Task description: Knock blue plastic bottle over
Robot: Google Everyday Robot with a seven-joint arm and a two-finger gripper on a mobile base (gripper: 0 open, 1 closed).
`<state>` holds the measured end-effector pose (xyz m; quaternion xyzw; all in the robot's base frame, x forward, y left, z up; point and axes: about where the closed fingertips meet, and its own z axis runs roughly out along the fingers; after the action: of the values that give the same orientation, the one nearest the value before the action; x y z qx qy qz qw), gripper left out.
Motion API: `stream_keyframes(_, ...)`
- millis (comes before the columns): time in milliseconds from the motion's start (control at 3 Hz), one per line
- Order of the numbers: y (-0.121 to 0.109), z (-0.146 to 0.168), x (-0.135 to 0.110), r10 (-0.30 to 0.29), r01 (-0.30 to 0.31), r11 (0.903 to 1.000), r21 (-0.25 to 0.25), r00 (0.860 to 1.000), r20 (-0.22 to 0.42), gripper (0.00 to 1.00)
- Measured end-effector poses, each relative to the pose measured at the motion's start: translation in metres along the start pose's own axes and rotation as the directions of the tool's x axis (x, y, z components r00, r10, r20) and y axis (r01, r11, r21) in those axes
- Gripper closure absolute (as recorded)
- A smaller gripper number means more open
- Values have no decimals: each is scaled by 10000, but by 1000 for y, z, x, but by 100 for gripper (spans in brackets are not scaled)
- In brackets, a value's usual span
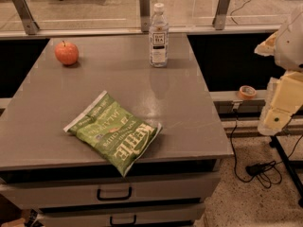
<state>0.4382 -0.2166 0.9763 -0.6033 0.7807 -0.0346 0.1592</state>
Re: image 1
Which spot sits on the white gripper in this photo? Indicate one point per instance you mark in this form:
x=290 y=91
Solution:
x=291 y=49

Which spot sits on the clear plastic water bottle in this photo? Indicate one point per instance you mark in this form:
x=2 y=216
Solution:
x=159 y=37

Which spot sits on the orange tape roll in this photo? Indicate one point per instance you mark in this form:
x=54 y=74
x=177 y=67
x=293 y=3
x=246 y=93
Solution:
x=247 y=92

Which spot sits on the black stand leg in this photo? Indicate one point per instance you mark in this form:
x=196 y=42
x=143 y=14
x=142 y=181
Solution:
x=291 y=171

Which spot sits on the green kettle chips bag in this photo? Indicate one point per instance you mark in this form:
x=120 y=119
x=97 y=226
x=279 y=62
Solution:
x=117 y=135

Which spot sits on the lower grey drawer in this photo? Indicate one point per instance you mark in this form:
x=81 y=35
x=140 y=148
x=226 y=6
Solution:
x=175 y=215

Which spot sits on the grey drawer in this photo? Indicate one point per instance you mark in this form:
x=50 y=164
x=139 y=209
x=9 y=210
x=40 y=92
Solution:
x=175 y=215
x=92 y=192

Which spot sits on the red apple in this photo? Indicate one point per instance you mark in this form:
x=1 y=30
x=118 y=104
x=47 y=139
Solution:
x=66 y=53

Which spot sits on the upper grey drawer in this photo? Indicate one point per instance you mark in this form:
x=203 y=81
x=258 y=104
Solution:
x=92 y=192

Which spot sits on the right metal bracket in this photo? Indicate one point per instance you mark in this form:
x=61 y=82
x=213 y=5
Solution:
x=220 y=15

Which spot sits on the metal bracket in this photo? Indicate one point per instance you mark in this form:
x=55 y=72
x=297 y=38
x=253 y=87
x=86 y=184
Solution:
x=30 y=25
x=144 y=6
x=220 y=15

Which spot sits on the middle metal bracket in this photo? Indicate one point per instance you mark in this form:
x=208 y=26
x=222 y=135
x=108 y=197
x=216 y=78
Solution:
x=144 y=6

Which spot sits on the left metal bracket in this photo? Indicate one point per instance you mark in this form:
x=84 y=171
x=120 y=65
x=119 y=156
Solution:
x=30 y=25

